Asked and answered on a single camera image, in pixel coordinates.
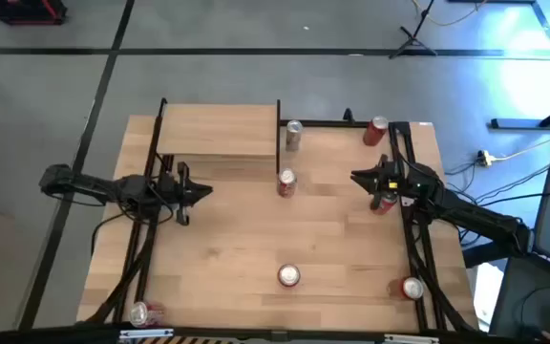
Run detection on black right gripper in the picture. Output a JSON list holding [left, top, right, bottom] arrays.
[[349, 155, 405, 211]]

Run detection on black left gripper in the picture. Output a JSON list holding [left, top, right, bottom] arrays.
[[158, 161, 214, 226]]

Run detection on red strawberry Fanta can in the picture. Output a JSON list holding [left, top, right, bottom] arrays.
[[370, 190, 399, 216], [277, 263, 302, 289]]

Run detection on red Coke Zero can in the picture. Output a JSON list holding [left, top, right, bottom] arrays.
[[362, 115, 390, 147]]

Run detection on red Coca-Cola can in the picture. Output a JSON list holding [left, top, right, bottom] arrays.
[[276, 166, 299, 199]]

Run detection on slim blue silver can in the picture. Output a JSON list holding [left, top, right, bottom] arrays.
[[284, 118, 305, 153]]

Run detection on black table edge bar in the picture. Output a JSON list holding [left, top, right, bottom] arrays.
[[279, 118, 400, 129]]

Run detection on red soda can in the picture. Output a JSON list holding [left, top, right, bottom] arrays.
[[388, 275, 426, 301], [128, 300, 166, 329]]

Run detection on white power strip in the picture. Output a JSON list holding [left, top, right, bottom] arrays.
[[476, 148, 496, 168]]

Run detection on black tripod stand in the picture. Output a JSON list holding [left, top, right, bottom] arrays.
[[388, 0, 438, 61]]

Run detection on yellow black hazard tape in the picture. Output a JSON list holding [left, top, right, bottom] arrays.
[[138, 336, 238, 344]]

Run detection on black desk leg base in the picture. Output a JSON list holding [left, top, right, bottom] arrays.
[[489, 95, 550, 131]]

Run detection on dark gray desk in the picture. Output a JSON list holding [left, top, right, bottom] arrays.
[[488, 255, 550, 344]]

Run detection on red and black case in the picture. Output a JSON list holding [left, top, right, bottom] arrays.
[[0, 0, 69, 27]]

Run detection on black right frame rails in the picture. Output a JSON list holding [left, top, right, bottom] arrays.
[[387, 121, 476, 333]]

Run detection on black frame rails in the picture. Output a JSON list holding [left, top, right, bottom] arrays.
[[387, 121, 476, 333], [81, 152, 176, 326]]

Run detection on wooden shelf with black frame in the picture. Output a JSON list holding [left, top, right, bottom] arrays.
[[152, 97, 284, 177]]

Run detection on black left frame rails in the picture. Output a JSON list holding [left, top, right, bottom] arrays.
[[81, 152, 176, 326]]

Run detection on white cable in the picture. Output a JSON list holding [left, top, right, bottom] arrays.
[[492, 127, 550, 161]]

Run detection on silver metal bracket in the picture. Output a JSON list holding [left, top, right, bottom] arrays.
[[119, 327, 175, 341], [383, 333, 441, 344]]

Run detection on black floor cable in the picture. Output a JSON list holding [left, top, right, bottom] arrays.
[[444, 160, 550, 206]]

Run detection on black front frame bar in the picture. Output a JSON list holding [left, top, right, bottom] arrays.
[[0, 324, 496, 344]]

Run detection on yellow cable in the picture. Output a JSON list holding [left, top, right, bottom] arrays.
[[411, 0, 489, 28]]

